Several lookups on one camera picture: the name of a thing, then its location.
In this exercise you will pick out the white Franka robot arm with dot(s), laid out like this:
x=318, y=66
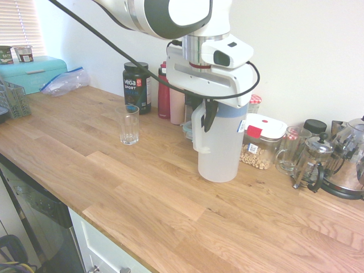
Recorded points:
x=187, y=14

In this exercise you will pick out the dark yogurt cup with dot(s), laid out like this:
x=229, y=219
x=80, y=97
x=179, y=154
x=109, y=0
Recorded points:
x=24, y=54

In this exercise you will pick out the white cabinet drawer front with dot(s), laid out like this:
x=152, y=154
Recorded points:
x=105, y=244

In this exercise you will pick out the black Vega protein tub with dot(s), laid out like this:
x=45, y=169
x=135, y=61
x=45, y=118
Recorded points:
x=135, y=91

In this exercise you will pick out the green oat cup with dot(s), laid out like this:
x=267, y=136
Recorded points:
x=5, y=55

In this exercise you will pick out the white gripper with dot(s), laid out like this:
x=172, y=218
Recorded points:
x=210, y=82

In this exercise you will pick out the pink water bottle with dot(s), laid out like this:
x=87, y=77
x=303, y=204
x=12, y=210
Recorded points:
x=177, y=111

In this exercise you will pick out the dark dishwasher front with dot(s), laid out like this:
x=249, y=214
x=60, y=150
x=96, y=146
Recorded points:
x=42, y=216

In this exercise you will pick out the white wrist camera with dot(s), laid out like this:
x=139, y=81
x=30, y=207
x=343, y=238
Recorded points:
x=227, y=52

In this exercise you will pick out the teal metal bread box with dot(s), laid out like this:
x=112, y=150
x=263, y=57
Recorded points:
x=34, y=71

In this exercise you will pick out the glass French press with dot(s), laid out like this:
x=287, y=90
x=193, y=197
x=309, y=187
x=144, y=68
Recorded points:
x=312, y=165

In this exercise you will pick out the clear glass mug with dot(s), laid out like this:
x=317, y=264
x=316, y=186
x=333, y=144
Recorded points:
x=293, y=150

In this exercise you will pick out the white pitcher with blue lid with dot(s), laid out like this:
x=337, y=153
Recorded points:
x=219, y=153

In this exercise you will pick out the stainless steel electric kettle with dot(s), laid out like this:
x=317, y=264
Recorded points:
x=347, y=170

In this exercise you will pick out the grey plastic basket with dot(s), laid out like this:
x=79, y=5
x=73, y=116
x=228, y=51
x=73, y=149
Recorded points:
x=15, y=99

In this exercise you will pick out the red water bottle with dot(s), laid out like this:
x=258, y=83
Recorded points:
x=163, y=102

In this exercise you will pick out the white window blind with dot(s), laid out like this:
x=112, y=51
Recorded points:
x=20, y=25

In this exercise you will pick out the clear zip plastic bag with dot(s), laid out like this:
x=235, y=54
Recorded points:
x=68, y=82

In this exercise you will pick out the cereal container with white lid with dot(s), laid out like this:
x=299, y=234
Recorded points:
x=264, y=136

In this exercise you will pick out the glass container with teal clips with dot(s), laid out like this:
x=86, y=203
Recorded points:
x=188, y=130

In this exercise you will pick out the glass jar with black lid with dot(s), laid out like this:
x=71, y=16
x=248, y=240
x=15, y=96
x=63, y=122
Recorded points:
x=314, y=125

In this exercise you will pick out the jar with red checkered lid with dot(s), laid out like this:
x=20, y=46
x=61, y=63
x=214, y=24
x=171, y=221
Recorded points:
x=255, y=103

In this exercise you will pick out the clear drinking glass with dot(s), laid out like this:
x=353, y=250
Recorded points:
x=128, y=128

